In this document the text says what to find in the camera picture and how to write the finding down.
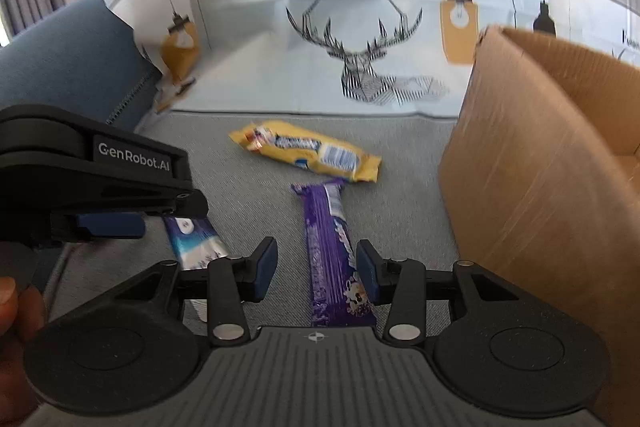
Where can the blue sofa armrest cushion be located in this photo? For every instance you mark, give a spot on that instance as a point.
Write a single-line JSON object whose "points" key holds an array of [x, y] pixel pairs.
{"points": [[83, 59]]}

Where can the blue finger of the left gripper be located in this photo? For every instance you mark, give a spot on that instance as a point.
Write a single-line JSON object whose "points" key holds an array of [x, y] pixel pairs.
{"points": [[111, 225]]}

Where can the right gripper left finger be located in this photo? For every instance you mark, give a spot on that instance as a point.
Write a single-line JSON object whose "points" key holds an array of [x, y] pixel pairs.
{"points": [[225, 285]]}

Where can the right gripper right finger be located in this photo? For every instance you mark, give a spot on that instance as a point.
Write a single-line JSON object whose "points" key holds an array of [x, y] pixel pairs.
{"points": [[405, 286]]}

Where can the person's left hand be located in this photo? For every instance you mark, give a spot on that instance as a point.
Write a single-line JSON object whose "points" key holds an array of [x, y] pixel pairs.
{"points": [[22, 315]]}

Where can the white purple snack bar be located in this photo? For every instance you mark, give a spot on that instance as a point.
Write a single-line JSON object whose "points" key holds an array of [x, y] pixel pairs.
{"points": [[195, 242]]}

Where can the yellow candy pack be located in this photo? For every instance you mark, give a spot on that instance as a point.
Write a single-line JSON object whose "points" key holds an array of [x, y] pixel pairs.
{"points": [[308, 150]]}

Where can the purple candy pack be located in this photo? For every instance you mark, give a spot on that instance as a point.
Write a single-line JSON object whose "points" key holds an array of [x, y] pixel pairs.
{"points": [[338, 298]]}

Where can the open cardboard box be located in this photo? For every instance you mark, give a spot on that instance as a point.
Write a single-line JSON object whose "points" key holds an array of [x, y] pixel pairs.
{"points": [[540, 180]]}

